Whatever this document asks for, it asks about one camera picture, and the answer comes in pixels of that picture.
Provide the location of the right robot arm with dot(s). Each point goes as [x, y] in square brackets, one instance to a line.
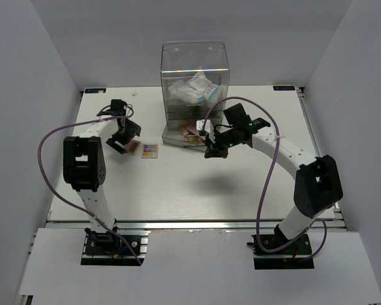
[317, 181]

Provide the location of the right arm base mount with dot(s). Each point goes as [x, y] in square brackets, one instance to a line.
[295, 256]

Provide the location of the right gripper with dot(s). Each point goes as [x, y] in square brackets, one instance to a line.
[214, 150]

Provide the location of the four-pan nude palette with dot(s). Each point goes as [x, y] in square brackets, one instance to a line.
[132, 147]

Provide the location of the cotton pad bag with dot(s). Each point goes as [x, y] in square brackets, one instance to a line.
[210, 91]
[187, 94]

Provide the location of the aluminium table rail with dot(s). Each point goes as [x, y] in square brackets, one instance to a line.
[155, 225]

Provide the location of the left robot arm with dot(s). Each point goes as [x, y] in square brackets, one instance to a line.
[85, 171]

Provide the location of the blue label sticker right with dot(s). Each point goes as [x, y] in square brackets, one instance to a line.
[283, 88]

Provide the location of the brown eyeshadow palette long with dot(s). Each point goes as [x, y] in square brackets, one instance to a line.
[194, 139]

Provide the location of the blue label sticker left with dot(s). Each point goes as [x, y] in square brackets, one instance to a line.
[94, 90]

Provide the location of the round-pan orange palette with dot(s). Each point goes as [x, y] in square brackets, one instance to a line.
[185, 128]

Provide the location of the pink blush palette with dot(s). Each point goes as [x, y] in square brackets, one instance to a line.
[192, 130]

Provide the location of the blue label sticker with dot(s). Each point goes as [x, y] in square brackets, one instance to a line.
[94, 90]
[283, 88]

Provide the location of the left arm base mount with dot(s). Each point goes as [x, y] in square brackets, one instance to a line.
[105, 249]

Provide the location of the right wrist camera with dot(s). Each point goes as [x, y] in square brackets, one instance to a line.
[205, 129]

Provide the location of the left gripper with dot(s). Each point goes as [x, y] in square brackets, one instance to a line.
[132, 130]

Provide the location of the clear acrylic drawer organizer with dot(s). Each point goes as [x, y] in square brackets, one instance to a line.
[182, 60]

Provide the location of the glitter nine-pan palette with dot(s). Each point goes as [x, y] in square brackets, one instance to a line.
[150, 151]

